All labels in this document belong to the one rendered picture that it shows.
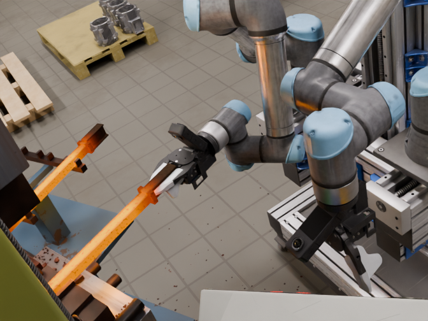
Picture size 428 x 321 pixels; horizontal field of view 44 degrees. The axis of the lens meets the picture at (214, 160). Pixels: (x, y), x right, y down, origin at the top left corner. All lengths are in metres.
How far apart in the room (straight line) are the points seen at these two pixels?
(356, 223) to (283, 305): 0.29
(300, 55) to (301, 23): 0.09
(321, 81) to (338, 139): 0.17
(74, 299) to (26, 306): 0.60
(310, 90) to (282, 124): 0.42
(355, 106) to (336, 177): 0.12
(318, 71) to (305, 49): 0.69
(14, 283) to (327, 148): 0.49
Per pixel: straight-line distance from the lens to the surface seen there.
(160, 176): 1.25
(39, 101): 3.93
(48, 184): 1.53
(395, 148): 1.48
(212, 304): 0.74
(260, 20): 1.27
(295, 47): 1.65
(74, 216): 1.83
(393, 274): 1.96
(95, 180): 3.10
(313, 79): 0.96
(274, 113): 1.34
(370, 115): 0.87
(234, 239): 2.44
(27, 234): 1.87
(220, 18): 1.29
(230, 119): 1.36
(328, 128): 0.80
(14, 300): 0.52
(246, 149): 1.41
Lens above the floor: 1.78
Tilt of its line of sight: 38 degrees down
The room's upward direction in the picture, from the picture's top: 18 degrees counter-clockwise
